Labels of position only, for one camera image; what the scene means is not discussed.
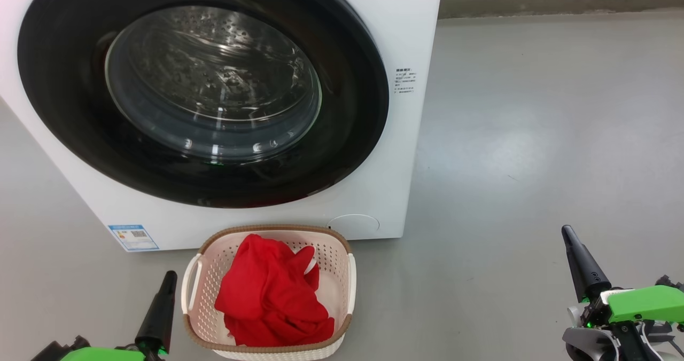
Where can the cream perforated brown-rimmed laundry basket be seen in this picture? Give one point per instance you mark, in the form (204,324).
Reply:
(206,302)

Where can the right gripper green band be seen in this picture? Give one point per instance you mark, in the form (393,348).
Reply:
(646,305)

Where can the black glass washing machine door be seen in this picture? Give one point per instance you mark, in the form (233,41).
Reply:
(64,83)

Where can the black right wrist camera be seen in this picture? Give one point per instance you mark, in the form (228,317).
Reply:
(670,284)

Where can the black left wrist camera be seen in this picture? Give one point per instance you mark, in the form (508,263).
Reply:
(51,353)

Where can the white front-loading washing machine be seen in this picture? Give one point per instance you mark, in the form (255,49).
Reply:
(411,30)

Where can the red garment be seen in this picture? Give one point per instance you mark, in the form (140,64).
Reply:
(267,291)

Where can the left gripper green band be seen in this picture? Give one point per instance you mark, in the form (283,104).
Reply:
(101,354)

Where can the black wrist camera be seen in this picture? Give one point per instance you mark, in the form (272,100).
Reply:
(51,353)
(670,284)

